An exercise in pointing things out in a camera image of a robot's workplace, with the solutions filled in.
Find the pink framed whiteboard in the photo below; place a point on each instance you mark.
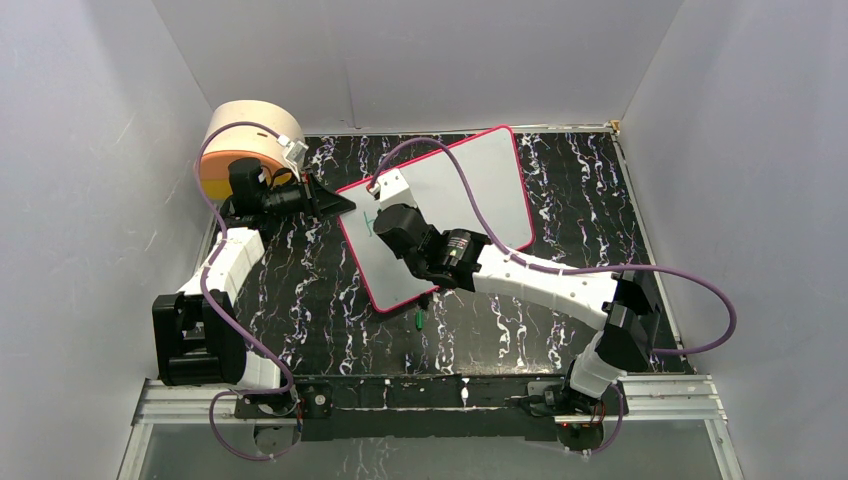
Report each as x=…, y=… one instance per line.
x=487, y=177

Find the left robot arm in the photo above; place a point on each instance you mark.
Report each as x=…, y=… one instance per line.
x=197, y=336

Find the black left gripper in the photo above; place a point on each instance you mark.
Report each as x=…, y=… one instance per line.
x=325, y=203

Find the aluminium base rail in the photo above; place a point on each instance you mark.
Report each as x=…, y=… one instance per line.
x=655, y=426

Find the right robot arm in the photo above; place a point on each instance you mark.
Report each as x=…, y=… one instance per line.
x=617, y=305

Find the green marker cap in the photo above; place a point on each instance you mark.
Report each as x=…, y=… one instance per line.
x=420, y=319

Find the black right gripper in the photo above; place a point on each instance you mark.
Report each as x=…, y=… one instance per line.
x=415, y=209

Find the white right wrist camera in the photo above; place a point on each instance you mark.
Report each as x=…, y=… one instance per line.
x=391, y=188

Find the beige cylindrical drawer box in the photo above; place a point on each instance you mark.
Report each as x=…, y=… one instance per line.
x=240, y=129

